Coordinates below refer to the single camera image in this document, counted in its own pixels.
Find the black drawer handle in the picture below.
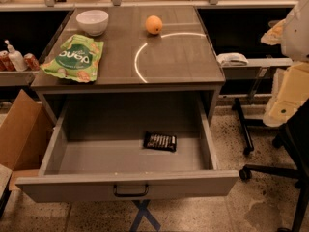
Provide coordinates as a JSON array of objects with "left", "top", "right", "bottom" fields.
[{"left": 113, "top": 185, "right": 149, "bottom": 198}]

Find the red soda can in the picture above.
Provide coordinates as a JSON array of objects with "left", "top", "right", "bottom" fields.
[
  {"left": 0, "top": 50, "right": 14, "bottom": 72},
  {"left": 24, "top": 53, "right": 40, "bottom": 71}
]

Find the white bowl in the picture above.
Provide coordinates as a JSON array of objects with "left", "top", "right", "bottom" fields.
[{"left": 76, "top": 10, "right": 109, "bottom": 36}]

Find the red soda can left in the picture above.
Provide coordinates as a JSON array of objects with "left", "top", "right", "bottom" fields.
[{"left": 0, "top": 50, "right": 14, "bottom": 72}]

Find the black rxbar chocolate bar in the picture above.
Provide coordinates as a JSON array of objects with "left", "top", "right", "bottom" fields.
[{"left": 143, "top": 131, "right": 177, "bottom": 152}]

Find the green snack bag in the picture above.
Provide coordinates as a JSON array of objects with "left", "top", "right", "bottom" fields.
[{"left": 41, "top": 34, "right": 104, "bottom": 83}]

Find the grey left side shelf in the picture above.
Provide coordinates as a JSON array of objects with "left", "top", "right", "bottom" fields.
[{"left": 0, "top": 71, "right": 37, "bottom": 87}]

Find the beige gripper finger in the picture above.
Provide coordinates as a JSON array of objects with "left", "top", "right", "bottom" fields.
[
  {"left": 263, "top": 62, "right": 309, "bottom": 127},
  {"left": 261, "top": 20, "right": 285, "bottom": 45}
]

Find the black office chair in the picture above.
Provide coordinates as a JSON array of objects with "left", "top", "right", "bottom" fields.
[{"left": 239, "top": 97, "right": 309, "bottom": 232}]

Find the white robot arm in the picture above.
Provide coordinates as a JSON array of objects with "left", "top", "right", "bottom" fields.
[{"left": 261, "top": 0, "right": 309, "bottom": 127}]

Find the brown cardboard box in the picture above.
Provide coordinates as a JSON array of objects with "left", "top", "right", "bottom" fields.
[{"left": 0, "top": 90, "right": 54, "bottom": 190}]

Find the orange fruit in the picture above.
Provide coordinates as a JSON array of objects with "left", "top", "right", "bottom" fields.
[{"left": 145, "top": 15, "right": 163, "bottom": 35}]

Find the white pump bottle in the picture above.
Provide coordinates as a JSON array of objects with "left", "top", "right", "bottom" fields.
[{"left": 5, "top": 40, "right": 27, "bottom": 72}]

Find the grey cabinet counter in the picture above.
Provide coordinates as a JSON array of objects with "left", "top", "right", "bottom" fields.
[{"left": 31, "top": 6, "right": 225, "bottom": 119}]

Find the folded white cloth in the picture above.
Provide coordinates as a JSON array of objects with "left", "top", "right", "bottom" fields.
[{"left": 216, "top": 52, "right": 248, "bottom": 66}]

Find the open grey top drawer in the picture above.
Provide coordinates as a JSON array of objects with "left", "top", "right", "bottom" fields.
[{"left": 16, "top": 92, "right": 238, "bottom": 202}]

